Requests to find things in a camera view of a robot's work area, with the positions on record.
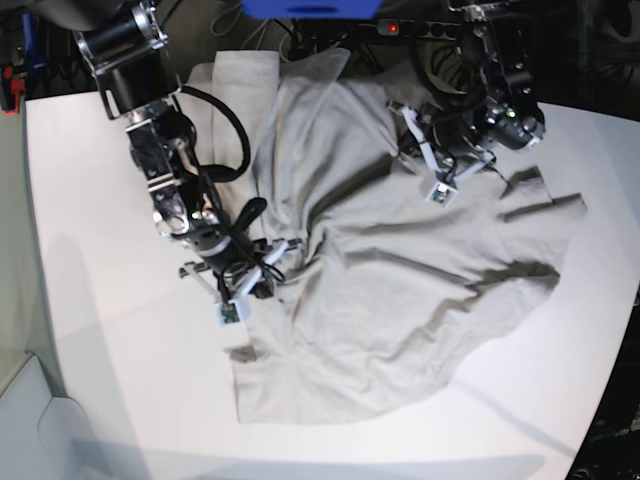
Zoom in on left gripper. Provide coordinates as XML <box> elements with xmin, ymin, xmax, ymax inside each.
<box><xmin>414</xmin><ymin>107</ymin><xmax>495</xmax><ymax>171</ymax></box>

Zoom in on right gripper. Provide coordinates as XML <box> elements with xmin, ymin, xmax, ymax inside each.
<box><xmin>194</xmin><ymin>234</ymin><xmax>273</xmax><ymax>300</ymax></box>

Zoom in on beige t-shirt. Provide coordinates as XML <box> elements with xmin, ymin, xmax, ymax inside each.
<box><xmin>188</xmin><ymin>50</ymin><xmax>587</xmax><ymax>425</ymax></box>

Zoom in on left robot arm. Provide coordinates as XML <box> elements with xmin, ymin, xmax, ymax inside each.
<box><xmin>409</xmin><ymin>1</ymin><xmax>546</xmax><ymax>179</ymax></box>

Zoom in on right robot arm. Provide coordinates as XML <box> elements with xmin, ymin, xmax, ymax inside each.
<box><xmin>25</xmin><ymin>1</ymin><xmax>284</xmax><ymax>303</ymax></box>

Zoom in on blue box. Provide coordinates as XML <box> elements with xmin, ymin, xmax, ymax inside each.
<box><xmin>242</xmin><ymin>0</ymin><xmax>382</xmax><ymax>19</ymax></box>

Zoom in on red black clamp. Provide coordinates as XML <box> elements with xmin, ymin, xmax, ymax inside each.
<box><xmin>1</xmin><ymin>45</ymin><xmax>28</xmax><ymax>116</ymax></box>

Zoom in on black power strip red switch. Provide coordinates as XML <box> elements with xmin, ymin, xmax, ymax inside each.
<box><xmin>375</xmin><ymin>19</ymin><xmax>461</xmax><ymax>41</ymax></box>

